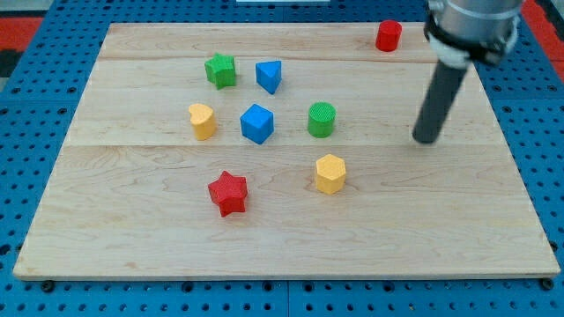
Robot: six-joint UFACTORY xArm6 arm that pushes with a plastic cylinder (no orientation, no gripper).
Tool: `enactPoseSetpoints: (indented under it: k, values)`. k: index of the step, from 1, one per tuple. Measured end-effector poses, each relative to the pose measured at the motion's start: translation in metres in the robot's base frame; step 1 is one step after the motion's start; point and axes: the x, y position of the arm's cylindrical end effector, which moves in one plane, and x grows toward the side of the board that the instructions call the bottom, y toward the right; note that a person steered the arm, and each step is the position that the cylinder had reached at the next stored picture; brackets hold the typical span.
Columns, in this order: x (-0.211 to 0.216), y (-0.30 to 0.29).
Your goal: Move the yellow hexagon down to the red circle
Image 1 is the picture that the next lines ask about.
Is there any yellow hexagon block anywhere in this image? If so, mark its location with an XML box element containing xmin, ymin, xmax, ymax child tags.
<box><xmin>315</xmin><ymin>154</ymin><xmax>346</xmax><ymax>195</ymax></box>

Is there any blue cube block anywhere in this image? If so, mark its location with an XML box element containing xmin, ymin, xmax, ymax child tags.
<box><xmin>240</xmin><ymin>104</ymin><xmax>274</xmax><ymax>144</ymax></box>

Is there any green cylinder block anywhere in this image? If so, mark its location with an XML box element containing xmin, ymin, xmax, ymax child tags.
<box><xmin>308</xmin><ymin>101</ymin><xmax>337</xmax><ymax>138</ymax></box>

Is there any red star block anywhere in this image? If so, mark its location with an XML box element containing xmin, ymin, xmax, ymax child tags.
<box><xmin>208</xmin><ymin>171</ymin><xmax>248</xmax><ymax>217</ymax></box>

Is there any wooden board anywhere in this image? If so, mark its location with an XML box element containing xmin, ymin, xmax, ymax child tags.
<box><xmin>13</xmin><ymin>22</ymin><xmax>560</xmax><ymax>281</ymax></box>

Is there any blue triangle block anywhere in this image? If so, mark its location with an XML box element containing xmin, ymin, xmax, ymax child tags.
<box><xmin>256</xmin><ymin>61</ymin><xmax>282</xmax><ymax>94</ymax></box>

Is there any yellow heart block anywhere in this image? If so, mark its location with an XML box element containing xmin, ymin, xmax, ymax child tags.
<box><xmin>189</xmin><ymin>103</ymin><xmax>217</xmax><ymax>141</ymax></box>

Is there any green star block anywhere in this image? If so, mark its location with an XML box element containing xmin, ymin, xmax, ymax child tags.
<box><xmin>204</xmin><ymin>53</ymin><xmax>236</xmax><ymax>90</ymax></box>

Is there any red cylinder block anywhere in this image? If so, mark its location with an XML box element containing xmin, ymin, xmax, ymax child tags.
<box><xmin>375</xmin><ymin>20</ymin><xmax>403</xmax><ymax>52</ymax></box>

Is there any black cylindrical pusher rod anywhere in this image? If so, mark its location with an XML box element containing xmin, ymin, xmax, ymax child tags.
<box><xmin>412</xmin><ymin>62</ymin><xmax>468</xmax><ymax>144</ymax></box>

